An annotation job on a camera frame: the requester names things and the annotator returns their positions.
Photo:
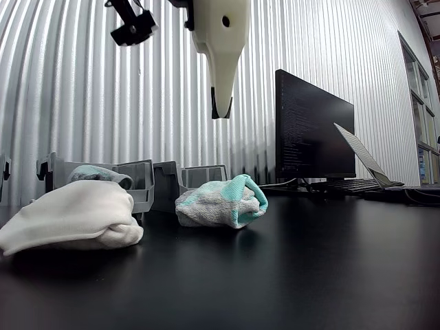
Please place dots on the grey and teal sock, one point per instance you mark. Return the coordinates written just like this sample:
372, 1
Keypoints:
89, 173
213, 206

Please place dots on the small white sock bundle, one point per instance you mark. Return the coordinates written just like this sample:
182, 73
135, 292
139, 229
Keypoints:
68, 216

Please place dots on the black computer monitor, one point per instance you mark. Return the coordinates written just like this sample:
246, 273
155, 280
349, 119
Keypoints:
309, 137

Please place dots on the small grey plastic bin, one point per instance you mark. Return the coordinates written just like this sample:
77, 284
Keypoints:
165, 192

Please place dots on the medium grey plastic bin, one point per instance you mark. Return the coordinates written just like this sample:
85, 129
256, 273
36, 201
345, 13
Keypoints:
141, 203

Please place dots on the silver laptop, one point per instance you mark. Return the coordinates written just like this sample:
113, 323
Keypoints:
364, 154

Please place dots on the black keyboard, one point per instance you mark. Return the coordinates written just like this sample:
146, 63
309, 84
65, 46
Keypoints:
350, 185

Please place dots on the black camera with bracket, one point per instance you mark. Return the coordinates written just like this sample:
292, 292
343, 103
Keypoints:
134, 29

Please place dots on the glass window with frame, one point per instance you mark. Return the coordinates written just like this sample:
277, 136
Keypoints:
416, 68

